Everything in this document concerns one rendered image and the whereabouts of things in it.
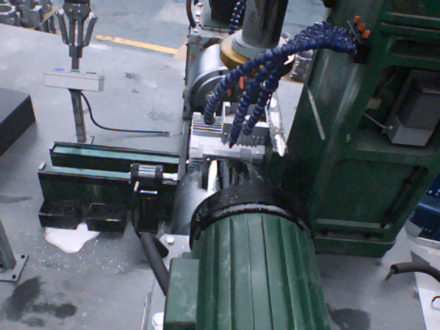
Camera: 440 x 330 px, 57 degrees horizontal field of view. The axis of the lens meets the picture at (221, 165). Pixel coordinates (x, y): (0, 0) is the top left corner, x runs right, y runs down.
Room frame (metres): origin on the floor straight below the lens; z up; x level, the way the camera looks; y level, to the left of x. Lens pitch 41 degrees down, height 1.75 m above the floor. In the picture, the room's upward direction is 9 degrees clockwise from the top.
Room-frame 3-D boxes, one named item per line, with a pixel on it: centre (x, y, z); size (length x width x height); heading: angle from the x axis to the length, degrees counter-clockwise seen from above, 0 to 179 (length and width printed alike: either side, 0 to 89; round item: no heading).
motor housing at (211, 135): (0.90, 0.00, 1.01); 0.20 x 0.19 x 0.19; 96
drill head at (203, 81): (1.25, 0.03, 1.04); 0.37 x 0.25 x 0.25; 6
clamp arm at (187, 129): (0.86, 0.11, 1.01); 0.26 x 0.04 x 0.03; 6
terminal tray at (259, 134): (0.91, -0.04, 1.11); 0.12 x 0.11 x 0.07; 96
